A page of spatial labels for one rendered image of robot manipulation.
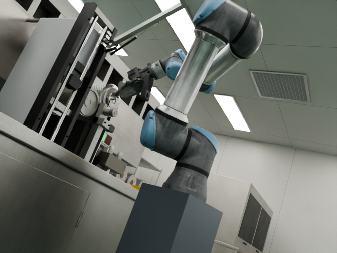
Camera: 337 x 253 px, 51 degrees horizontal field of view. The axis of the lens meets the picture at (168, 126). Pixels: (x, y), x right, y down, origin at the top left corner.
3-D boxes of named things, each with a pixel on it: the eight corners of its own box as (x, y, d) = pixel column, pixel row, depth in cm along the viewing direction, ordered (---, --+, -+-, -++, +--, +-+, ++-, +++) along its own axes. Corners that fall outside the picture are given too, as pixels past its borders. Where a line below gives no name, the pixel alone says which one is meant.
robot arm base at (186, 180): (213, 209, 115) (222, 180, 118) (187, 194, 105) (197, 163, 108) (178, 200, 125) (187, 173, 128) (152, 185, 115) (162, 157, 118)
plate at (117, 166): (105, 164, 162) (110, 152, 164) (46, 148, 182) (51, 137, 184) (123, 175, 175) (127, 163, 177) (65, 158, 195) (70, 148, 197)
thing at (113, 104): (107, 107, 160) (110, 91, 160) (103, 106, 161) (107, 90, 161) (117, 109, 166) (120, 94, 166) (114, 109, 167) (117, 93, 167)
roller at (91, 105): (74, 108, 145) (87, 83, 149) (34, 100, 158) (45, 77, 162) (92, 120, 155) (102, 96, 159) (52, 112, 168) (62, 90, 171)
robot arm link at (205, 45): (178, 165, 113) (256, 8, 109) (136, 147, 110) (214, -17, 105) (171, 156, 125) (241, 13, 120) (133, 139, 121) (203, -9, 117)
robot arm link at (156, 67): (169, 78, 159) (161, 68, 153) (160, 83, 160) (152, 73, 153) (164, 66, 163) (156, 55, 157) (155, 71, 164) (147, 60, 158)
